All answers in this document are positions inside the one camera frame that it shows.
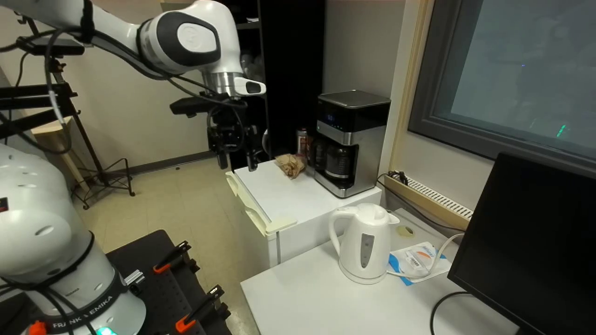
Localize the white cable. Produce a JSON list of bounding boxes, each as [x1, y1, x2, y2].
[[388, 232, 466, 280]]

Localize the white electric kettle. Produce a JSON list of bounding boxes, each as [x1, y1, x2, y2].
[[328, 202, 401, 285]]

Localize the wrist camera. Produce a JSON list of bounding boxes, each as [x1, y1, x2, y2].
[[169, 96, 223, 118]]

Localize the crumpled brown paper bag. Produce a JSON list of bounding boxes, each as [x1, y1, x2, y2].
[[274, 153, 307, 180]]

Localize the black and silver coffee maker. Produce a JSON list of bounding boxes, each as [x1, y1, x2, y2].
[[312, 90, 392, 199]]

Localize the white mini fridge door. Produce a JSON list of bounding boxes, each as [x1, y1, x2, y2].
[[225, 170, 298, 280]]

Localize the black cable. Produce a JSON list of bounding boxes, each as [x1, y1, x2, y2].
[[429, 291, 474, 335], [376, 171, 467, 234]]

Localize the black monitor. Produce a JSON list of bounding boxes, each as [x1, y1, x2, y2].
[[447, 151, 596, 335]]

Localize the orange and black clamp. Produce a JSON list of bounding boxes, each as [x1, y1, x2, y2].
[[175, 285, 225, 334], [152, 240, 193, 275]]

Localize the glass coffee carafe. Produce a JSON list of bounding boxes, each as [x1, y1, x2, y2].
[[320, 141, 358, 185]]

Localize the white and blue packet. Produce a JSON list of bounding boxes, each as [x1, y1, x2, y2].
[[387, 241, 453, 287]]

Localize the camera on tripod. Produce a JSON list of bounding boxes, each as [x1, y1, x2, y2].
[[0, 14, 136, 211]]

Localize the baseboard heater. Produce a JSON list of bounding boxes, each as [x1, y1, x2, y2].
[[384, 171, 475, 232]]

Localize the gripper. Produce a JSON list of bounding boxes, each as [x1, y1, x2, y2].
[[207, 108, 259, 172]]

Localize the wooden table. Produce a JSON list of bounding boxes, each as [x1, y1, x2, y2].
[[30, 116, 90, 192]]

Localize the black shelf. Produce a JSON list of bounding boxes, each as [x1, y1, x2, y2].
[[223, 0, 327, 171]]

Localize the window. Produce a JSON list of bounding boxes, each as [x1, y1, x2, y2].
[[407, 0, 596, 176]]

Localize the white mini fridge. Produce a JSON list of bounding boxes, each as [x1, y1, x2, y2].
[[225, 159, 396, 280]]

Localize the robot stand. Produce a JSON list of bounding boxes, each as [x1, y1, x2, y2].
[[0, 229, 232, 335]]

